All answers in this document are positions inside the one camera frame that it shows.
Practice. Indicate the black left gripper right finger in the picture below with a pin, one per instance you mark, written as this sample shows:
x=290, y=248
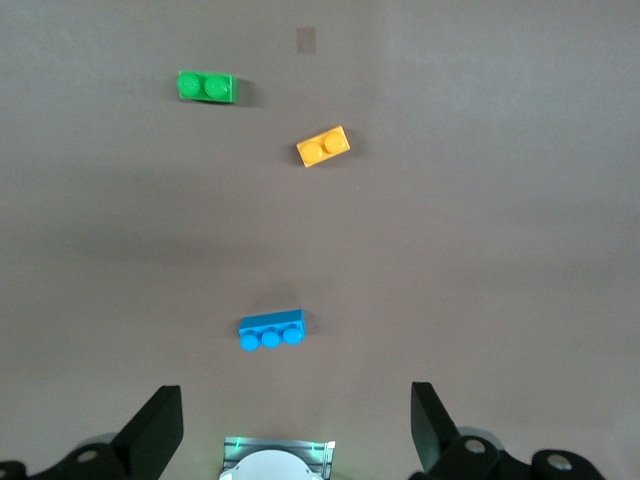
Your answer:
x=432, y=435

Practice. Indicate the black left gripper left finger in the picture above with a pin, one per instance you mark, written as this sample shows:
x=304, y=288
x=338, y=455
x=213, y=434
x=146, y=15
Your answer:
x=150, y=435

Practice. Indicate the yellow two-stud block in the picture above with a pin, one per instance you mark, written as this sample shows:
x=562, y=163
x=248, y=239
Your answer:
x=322, y=146

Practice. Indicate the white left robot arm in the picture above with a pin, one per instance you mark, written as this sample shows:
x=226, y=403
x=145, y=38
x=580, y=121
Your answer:
x=272, y=467

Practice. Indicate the blue three-stud block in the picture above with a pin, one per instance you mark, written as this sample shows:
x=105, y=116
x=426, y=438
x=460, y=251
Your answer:
x=272, y=327

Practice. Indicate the green two-stud block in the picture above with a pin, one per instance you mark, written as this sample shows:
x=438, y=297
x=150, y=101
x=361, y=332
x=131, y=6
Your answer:
x=207, y=87

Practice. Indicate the small square tape patch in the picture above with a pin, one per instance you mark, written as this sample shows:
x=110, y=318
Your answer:
x=306, y=40

